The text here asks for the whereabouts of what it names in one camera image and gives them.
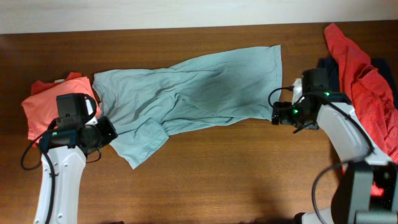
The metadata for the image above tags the light blue t-shirt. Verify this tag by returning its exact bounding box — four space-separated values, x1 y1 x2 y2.
93 45 282 168

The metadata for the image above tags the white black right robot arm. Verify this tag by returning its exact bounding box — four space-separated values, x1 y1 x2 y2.
268 68 397 224

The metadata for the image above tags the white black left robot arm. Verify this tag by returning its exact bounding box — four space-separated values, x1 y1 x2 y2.
34 93 118 223

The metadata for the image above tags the folded coral pink shirt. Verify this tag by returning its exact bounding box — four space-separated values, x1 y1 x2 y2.
21 77 94 140

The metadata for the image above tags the navy blue garment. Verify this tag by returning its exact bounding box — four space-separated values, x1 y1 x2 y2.
317 58 397 108

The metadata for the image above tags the red crumpled garment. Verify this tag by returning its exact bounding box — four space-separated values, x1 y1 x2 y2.
323 22 398 197

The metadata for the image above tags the folded red shirt underneath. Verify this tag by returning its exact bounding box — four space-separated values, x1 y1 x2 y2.
30 72 83 96

